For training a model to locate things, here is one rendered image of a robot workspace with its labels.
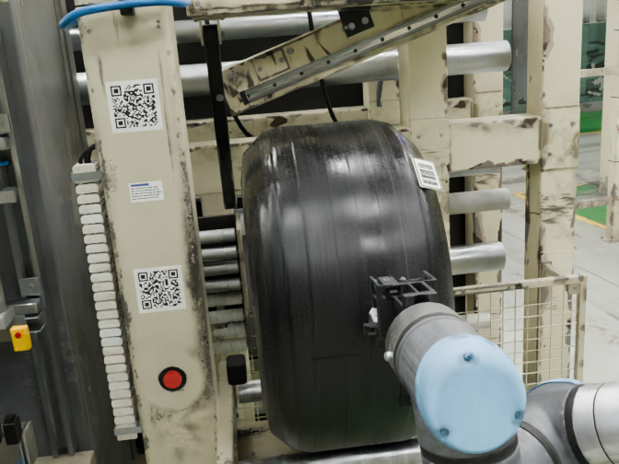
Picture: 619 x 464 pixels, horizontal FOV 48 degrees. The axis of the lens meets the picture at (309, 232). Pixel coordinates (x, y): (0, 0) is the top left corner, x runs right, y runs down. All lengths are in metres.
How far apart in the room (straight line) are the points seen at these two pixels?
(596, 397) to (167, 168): 0.68
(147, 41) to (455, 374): 0.68
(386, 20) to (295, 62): 0.21
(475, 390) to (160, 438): 0.75
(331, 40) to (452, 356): 0.98
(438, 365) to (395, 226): 0.41
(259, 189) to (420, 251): 0.25
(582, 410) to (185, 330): 0.66
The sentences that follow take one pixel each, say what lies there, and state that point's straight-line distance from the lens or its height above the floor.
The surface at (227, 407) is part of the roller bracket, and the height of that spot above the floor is 0.95.
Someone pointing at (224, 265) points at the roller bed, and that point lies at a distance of 1.55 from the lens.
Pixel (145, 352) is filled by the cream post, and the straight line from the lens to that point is 1.19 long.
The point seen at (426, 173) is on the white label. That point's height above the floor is 1.38.
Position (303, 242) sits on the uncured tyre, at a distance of 0.96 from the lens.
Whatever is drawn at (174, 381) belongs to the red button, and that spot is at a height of 1.06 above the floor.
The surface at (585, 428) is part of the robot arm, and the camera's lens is 0.74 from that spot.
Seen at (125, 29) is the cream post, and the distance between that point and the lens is 1.08.
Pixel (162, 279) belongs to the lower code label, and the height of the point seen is 1.24.
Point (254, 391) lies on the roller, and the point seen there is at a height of 0.91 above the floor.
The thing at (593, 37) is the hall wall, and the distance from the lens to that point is 12.50.
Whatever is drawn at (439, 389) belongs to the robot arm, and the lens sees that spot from 0.60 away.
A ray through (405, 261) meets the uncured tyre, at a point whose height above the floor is 1.28.
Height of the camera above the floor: 1.60
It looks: 16 degrees down
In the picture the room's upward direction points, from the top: 4 degrees counter-clockwise
